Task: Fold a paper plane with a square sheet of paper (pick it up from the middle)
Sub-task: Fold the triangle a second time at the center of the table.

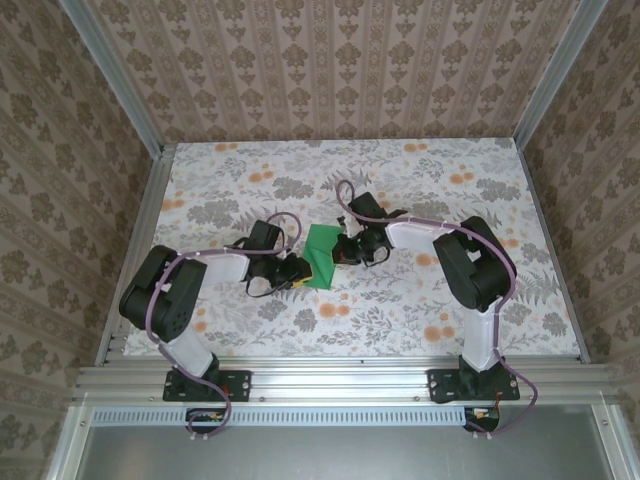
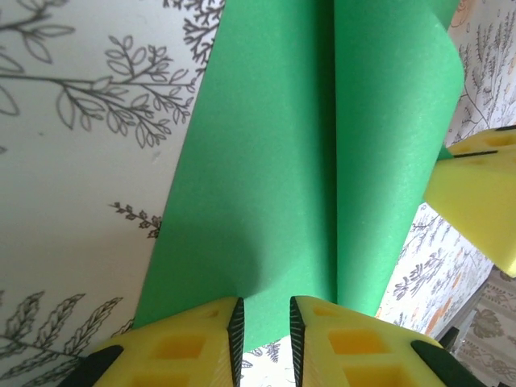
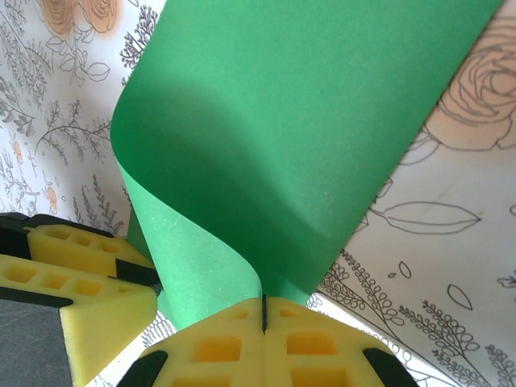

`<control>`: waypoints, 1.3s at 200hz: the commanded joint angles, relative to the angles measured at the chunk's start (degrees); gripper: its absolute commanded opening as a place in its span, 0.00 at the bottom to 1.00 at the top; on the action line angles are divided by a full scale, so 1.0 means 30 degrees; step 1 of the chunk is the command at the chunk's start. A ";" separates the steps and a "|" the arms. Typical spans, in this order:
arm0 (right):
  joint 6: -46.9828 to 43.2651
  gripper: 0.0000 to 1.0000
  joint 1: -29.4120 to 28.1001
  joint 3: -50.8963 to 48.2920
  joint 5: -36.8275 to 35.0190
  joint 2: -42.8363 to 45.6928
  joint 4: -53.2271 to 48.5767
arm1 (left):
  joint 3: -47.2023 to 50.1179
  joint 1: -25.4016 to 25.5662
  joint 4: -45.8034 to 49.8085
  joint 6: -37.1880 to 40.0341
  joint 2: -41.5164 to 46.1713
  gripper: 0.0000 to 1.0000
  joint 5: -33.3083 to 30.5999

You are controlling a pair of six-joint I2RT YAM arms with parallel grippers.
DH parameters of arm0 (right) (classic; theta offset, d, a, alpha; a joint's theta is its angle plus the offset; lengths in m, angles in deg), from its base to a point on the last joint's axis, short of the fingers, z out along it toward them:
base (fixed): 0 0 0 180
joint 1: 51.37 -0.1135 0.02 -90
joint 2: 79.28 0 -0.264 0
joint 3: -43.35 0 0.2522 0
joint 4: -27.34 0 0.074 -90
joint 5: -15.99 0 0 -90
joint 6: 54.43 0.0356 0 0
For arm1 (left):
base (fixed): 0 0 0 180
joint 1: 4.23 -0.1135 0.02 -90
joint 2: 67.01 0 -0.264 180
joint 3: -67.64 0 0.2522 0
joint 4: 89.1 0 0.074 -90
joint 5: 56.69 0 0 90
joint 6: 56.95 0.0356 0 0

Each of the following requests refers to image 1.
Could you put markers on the green square paper sheet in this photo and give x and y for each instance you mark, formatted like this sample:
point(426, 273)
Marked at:
point(320, 260)

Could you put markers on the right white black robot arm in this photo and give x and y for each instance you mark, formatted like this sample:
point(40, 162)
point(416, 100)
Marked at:
point(475, 270)

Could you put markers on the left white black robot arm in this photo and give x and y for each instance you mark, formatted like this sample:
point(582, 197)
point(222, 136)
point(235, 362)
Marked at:
point(170, 300)

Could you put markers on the grey sheet metal panel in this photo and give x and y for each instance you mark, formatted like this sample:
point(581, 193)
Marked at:
point(325, 455)

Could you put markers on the floral patterned table cover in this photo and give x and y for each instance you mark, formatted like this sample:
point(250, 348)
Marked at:
point(300, 340)

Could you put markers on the small black connector board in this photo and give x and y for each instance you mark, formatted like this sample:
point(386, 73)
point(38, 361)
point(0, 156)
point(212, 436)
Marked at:
point(482, 422)
point(200, 422)

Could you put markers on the wide aluminium mounting rail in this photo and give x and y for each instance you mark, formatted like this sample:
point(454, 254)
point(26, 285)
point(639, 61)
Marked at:
point(340, 380)

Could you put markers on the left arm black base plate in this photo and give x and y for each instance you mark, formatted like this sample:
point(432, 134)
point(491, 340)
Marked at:
point(240, 385)

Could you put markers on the aluminium side rail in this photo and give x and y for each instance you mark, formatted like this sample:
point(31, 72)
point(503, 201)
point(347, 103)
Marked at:
point(151, 200)
point(551, 250)

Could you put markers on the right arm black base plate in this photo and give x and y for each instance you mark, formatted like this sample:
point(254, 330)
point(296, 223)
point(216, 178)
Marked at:
point(440, 387)

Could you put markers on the aluminium corner post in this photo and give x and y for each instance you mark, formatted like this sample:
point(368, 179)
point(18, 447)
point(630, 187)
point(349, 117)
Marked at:
point(557, 75)
point(116, 75)

